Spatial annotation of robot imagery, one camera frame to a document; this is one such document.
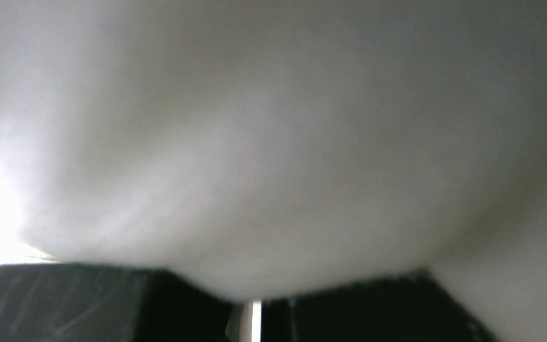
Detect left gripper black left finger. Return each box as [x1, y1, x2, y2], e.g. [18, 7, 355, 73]
[0, 264, 232, 342]

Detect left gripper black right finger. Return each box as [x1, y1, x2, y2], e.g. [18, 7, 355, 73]
[261, 272, 496, 342]

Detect white pillow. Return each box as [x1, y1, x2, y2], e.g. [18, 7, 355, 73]
[0, 1, 547, 341]

